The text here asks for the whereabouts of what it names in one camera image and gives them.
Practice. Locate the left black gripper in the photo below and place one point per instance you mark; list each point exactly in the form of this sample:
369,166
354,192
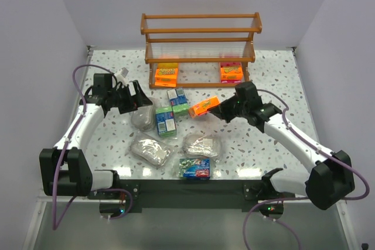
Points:
129,101

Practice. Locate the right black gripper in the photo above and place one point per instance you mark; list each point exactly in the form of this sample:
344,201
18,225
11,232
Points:
224,109

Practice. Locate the orange Scrub Mommy box back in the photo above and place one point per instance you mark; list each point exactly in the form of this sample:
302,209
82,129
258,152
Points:
203,107

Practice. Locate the orange pink Scrub Mommy box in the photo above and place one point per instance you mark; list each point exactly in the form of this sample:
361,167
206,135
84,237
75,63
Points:
231,72

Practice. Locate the orange Scrub Daddy box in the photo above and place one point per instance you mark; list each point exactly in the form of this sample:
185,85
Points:
166,75

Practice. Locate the blue green colourful sponge pack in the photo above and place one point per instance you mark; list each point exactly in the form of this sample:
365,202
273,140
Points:
194,168

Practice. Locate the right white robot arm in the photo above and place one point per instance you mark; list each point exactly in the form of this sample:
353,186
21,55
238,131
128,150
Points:
328,175

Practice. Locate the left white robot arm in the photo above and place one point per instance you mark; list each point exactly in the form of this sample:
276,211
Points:
64,168

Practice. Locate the wooden three-tier shelf rack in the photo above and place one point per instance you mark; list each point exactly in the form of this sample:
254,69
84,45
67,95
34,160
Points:
201,38

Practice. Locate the silver scourer pack upper left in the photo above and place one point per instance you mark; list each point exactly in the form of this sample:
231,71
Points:
144,117

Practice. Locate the silver scourer pack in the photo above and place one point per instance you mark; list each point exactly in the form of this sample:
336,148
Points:
154,152
144,117
202,145

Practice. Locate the silver scourer pack right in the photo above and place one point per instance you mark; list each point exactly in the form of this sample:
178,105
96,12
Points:
202,145

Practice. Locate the silver scourer pack lower left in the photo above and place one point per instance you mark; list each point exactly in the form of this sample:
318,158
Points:
154,152

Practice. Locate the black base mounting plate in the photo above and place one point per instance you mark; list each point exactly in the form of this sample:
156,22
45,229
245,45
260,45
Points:
199,194

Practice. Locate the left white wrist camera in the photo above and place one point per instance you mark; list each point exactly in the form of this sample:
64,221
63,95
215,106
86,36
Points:
121,76

